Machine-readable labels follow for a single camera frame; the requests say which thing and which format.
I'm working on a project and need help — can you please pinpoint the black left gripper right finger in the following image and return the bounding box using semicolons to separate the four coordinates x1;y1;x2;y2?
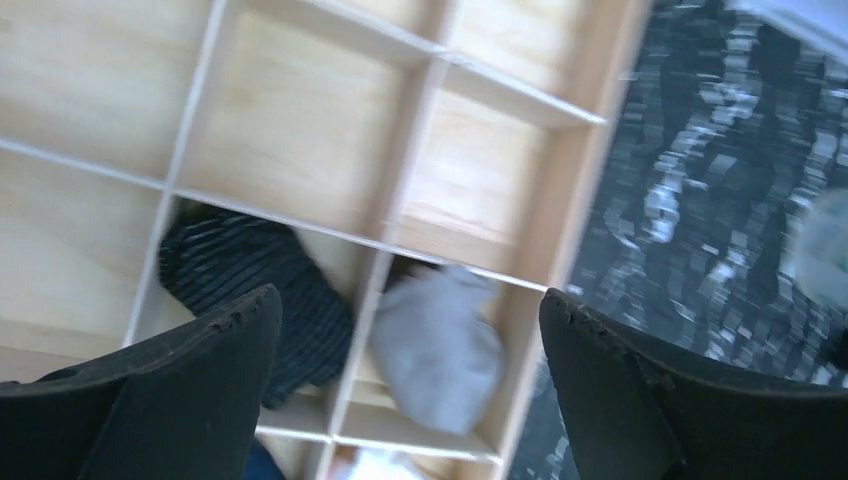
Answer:
539;288;847;479

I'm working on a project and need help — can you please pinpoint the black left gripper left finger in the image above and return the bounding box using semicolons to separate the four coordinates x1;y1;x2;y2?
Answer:
1;285;282;479

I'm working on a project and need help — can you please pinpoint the black striped underwear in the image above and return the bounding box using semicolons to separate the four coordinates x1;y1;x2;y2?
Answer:
157;201;356;412

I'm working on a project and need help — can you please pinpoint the grey beige underwear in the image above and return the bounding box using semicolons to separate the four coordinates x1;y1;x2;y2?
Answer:
369;264;506;435

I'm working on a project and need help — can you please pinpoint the rolled blue underwear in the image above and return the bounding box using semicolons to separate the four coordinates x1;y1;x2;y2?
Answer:
242;438;286;480

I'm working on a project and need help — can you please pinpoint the rolled white underwear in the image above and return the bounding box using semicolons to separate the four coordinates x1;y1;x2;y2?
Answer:
326;448;427;480

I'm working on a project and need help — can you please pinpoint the clear tape roll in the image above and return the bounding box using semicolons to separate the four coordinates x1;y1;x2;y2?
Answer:
791;188;847;311

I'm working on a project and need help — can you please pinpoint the wooden compartment tray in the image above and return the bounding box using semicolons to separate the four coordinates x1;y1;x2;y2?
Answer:
1;1;652;479

